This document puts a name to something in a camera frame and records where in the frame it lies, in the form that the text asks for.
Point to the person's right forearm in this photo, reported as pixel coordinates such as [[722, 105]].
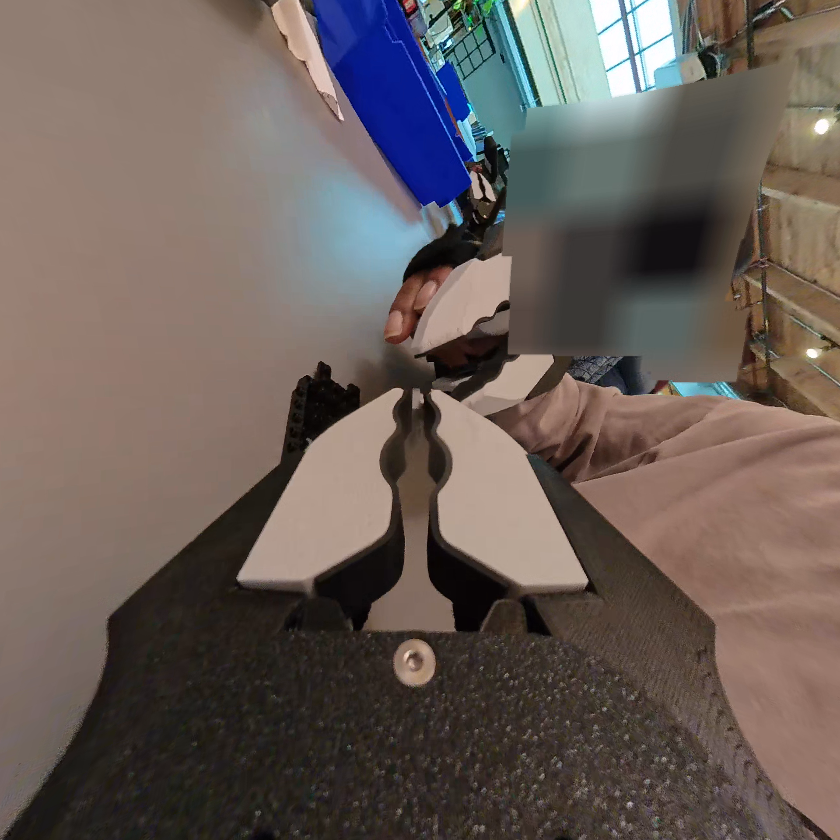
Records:
[[590, 420]]

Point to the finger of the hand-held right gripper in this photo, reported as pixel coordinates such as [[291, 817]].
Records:
[[512, 387], [459, 302]]

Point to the light grey brick plate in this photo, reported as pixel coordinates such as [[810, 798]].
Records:
[[416, 397]]

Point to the person's right hand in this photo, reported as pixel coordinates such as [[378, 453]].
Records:
[[407, 308]]

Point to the grey quilted cloth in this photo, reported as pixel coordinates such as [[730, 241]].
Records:
[[604, 369]]

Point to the white security camera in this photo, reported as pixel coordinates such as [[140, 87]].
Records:
[[682, 65]]

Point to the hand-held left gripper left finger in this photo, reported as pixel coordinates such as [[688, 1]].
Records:
[[328, 505]]

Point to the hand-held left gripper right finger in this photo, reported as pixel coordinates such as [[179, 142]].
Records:
[[505, 512]]

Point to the grey desk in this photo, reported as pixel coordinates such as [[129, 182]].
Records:
[[164, 262]]

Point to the blue plastic bin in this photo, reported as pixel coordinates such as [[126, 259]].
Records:
[[394, 98]]

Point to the torn white paper bag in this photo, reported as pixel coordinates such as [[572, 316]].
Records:
[[308, 52]]

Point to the black brick plate assembly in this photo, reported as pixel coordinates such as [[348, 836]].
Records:
[[321, 407]]

